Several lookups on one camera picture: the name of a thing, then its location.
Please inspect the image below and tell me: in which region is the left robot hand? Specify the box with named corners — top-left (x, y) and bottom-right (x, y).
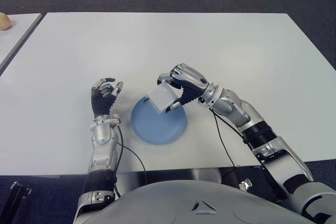
top-left (90, 77), bottom-right (124, 118)

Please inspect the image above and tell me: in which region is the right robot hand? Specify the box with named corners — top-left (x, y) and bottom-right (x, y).
top-left (156, 63), bottom-right (212, 112)

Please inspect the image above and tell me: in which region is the white wall charger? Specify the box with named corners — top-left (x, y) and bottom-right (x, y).
top-left (143, 81), bottom-right (179, 113)

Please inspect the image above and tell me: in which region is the blue round plate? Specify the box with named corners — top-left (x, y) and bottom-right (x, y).
top-left (130, 94), bottom-right (187, 145)

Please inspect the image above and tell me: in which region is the white robot leg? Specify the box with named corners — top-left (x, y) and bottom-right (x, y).
top-left (188, 167), bottom-right (223, 184)

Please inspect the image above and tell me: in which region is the white side table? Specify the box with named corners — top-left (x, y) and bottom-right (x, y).
top-left (0, 13), bottom-right (43, 74)

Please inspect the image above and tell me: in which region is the silver metal buckle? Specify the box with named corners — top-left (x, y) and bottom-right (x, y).
top-left (238, 178), bottom-right (253, 190)

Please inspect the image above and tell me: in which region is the grey robot torso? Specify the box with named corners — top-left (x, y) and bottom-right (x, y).
top-left (78, 180), bottom-right (318, 224)

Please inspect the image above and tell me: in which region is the beige rounded object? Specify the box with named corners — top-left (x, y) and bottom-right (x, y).
top-left (0, 12), bottom-right (12, 30)

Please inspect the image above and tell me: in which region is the black floor device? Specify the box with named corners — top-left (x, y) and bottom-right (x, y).
top-left (0, 182), bottom-right (32, 224)

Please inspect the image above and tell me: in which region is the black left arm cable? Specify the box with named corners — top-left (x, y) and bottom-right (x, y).
top-left (114, 124), bottom-right (147, 198)

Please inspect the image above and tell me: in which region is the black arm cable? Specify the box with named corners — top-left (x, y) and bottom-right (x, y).
top-left (211, 108), bottom-right (242, 168)
top-left (114, 124), bottom-right (147, 198)

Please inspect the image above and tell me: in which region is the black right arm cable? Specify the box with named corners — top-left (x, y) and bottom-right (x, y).
top-left (211, 108), bottom-right (242, 168)

